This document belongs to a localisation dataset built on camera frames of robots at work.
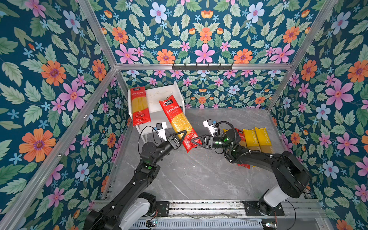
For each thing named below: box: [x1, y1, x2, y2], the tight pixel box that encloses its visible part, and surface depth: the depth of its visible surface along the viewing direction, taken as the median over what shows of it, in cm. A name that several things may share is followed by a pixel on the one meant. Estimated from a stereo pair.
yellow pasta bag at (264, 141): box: [254, 126, 274, 154], surface depth 101 cm
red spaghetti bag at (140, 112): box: [130, 86, 152, 127], surface depth 75 cm
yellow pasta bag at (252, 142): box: [242, 127, 262, 152], surface depth 101 cm
